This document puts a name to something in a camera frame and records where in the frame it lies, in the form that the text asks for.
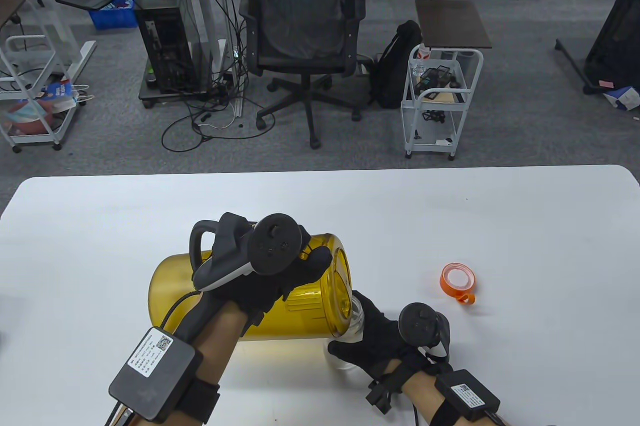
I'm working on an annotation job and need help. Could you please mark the person's left hand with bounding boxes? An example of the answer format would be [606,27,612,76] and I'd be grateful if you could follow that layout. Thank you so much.
[200,224,333,337]

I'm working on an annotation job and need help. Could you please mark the person's right hand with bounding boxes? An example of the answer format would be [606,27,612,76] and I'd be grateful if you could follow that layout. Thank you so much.
[327,290,428,382]

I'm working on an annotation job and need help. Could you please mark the clear water cup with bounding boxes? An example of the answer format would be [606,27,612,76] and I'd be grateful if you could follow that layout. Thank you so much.
[326,295,366,372]

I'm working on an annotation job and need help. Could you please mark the yellow transparent kettle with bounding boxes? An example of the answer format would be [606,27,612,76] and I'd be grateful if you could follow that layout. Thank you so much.
[148,233,353,342]

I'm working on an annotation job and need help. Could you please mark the orange cup lid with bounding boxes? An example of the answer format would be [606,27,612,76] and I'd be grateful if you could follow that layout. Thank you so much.
[440,263,477,305]

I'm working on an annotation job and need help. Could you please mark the person's right forearm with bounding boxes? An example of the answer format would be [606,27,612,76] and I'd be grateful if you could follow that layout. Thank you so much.
[400,371,506,426]

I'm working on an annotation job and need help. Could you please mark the person's left forearm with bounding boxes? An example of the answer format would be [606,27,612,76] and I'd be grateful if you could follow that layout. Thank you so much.
[127,296,251,426]

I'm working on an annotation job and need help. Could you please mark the black hand controller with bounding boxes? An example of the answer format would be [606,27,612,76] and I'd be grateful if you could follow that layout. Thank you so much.
[189,212,307,292]
[398,301,451,362]

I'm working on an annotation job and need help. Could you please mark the white rolling cart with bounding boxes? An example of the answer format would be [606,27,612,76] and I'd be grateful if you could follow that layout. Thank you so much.
[401,44,484,161]

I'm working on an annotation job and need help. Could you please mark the black backpack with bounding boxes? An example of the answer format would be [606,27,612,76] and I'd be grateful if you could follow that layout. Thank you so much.
[370,20,423,109]

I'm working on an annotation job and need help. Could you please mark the wooden board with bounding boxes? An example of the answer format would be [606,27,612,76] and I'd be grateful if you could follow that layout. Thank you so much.
[419,90,465,103]

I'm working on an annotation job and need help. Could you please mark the black computer tower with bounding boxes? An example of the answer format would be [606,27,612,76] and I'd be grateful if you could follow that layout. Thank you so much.
[134,0,211,94]

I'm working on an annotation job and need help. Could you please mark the black mesh office chair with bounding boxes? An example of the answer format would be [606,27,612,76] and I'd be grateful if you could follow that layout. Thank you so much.
[239,0,376,149]

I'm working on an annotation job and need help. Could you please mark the blue plastic crate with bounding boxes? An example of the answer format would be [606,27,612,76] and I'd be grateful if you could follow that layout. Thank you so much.
[89,0,140,30]

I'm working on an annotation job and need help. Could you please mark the dark brown side table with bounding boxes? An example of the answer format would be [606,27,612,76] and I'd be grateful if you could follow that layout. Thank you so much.
[415,0,493,49]

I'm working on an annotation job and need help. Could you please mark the white cart with basketball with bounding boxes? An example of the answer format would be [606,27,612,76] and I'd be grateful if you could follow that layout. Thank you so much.
[0,35,81,153]

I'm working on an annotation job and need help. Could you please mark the white blue carton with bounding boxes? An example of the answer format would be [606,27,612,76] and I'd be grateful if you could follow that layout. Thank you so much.
[602,86,640,111]

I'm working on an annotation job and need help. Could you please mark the black fabric stand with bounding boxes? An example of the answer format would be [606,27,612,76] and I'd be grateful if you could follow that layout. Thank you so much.
[555,0,640,95]

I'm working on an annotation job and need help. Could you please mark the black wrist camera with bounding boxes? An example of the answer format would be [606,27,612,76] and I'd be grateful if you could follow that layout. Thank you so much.
[366,380,401,414]

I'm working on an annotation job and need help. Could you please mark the black strapped sensor box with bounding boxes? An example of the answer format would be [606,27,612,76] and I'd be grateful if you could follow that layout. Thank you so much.
[431,370,502,426]
[109,326,221,426]

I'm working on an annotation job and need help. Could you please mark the black floor cables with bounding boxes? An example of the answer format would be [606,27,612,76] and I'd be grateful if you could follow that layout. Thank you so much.
[161,91,276,153]

